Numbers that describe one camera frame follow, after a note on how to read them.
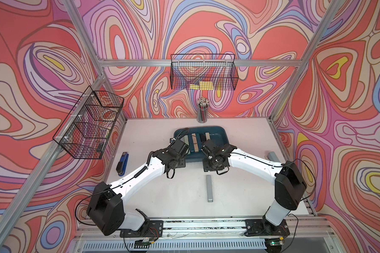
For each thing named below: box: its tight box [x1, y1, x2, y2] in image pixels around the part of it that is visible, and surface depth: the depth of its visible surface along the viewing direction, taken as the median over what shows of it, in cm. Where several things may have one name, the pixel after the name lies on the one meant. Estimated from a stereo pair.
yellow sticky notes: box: [189, 81, 214, 91], surface depth 86 cm
